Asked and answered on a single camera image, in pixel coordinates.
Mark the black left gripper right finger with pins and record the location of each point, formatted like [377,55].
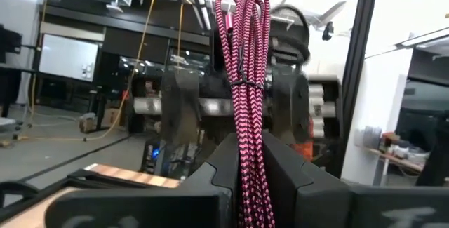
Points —
[333,207]

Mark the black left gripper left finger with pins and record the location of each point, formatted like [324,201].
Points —
[158,207]

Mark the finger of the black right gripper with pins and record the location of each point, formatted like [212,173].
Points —
[289,108]
[180,105]

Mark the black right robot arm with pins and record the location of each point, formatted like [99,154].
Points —
[289,38]

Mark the brown cardboard box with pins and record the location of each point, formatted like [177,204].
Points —
[105,117]

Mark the white wall board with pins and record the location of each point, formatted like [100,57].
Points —
[68,58]

